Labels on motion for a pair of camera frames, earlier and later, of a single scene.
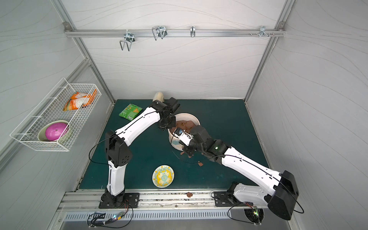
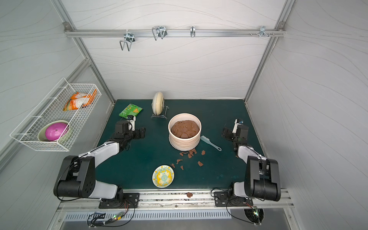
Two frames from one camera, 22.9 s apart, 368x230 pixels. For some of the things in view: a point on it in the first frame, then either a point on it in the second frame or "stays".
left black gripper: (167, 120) to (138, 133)
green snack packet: (130, 112) stays
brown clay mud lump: (185, 125) stays
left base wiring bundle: (114, 218) stays
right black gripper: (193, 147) to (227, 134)
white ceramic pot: (175, 142) stays
